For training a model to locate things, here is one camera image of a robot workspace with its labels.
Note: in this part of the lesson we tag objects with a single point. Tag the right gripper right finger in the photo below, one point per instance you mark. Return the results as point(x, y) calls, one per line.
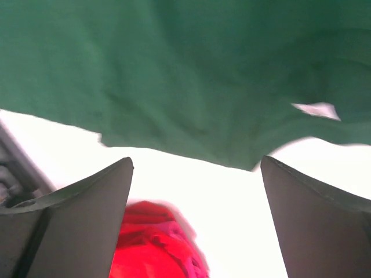
point(323, 231)

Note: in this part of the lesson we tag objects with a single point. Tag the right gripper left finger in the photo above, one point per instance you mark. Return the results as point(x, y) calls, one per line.
point(69, 233)

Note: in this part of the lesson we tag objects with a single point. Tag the green t shirt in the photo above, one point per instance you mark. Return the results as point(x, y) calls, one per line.
point(222, 81)

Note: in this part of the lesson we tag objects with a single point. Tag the red folded t shirt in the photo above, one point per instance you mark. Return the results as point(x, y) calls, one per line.
point(143, 248)

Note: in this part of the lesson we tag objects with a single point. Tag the pink folded t shirt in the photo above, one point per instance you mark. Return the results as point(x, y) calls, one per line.
point(193, 264)

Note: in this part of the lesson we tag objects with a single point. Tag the aluminium frame rail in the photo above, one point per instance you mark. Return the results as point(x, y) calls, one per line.
point(20, 179)

